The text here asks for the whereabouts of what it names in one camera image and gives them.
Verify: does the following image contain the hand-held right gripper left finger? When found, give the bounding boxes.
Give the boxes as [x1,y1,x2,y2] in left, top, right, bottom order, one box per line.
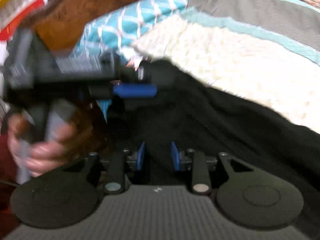
[84,141,148,195]

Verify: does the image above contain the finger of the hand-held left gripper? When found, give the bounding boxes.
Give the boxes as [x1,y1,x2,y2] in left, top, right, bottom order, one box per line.
[121,59,173,86]
[88,84,158,100]

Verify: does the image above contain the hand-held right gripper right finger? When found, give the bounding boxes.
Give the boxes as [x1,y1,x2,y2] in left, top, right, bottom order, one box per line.
[170,141,254,195]

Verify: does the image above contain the black pants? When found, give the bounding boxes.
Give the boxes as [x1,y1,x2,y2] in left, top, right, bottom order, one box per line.
[100,60,320,205]

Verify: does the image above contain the person's left hand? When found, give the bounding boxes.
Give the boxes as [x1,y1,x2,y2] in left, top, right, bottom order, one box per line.
[7,114,78,178]

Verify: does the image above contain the teal white patterned pillow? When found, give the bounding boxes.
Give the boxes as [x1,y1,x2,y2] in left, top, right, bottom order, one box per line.
[72,0,189,70]

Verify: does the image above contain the carved wooden headboard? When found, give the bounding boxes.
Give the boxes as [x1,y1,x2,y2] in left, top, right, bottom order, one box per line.
[35,0,162,53]

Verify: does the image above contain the yellow and red box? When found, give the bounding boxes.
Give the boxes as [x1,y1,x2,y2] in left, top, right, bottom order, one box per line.
[0,0,48,41]

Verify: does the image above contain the patterned striped bed sheet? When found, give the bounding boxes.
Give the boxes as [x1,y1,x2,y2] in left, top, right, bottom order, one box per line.
[130,0,320,133]

